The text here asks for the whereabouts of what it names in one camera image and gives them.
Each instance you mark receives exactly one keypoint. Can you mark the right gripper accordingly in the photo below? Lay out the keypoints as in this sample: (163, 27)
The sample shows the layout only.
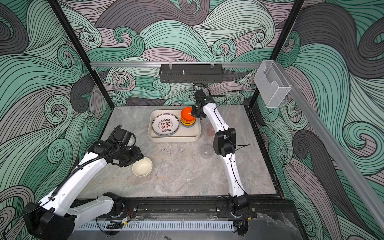
(193, 113)

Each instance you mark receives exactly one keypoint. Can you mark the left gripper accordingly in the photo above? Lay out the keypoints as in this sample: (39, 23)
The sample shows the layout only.
(137, 155)

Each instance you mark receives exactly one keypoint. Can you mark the orange bowl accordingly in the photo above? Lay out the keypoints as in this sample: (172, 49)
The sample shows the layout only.
(186, 115)

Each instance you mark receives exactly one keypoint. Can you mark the yellow bowl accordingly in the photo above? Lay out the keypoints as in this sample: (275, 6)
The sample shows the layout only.
(183, 121)

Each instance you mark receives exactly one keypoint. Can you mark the blue bowl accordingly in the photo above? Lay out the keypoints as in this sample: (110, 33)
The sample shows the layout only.
(187, 126)

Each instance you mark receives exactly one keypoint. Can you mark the white bowl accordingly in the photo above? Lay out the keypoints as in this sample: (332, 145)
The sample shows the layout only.
(143, 167)

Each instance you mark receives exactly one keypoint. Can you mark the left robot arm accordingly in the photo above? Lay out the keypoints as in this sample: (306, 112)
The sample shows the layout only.
(54, 217)

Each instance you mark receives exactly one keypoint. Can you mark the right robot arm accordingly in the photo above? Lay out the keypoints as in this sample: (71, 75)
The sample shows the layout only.
(225, 146)

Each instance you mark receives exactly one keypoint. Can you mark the white plastic bin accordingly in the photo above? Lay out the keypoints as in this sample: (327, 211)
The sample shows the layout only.
(182, 134)

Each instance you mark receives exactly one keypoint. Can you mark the pink plastic cup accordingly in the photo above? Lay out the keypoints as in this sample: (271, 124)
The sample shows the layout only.
(210, 130)

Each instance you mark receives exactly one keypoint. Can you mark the clear plastic cup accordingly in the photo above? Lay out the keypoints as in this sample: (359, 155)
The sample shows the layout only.
(206, 151)

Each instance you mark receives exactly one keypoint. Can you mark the black wall tray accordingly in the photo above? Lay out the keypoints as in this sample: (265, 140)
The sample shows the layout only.
(191, 73)

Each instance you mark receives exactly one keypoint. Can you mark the clear acrylic wall holder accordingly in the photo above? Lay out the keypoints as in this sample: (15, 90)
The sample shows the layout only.
(272, 82)

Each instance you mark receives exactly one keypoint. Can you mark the white slotted cable duct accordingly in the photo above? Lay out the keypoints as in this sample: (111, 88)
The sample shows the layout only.
(163, 225)

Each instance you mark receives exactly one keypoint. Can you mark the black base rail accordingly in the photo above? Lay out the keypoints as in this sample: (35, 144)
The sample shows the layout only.
(220, 206)

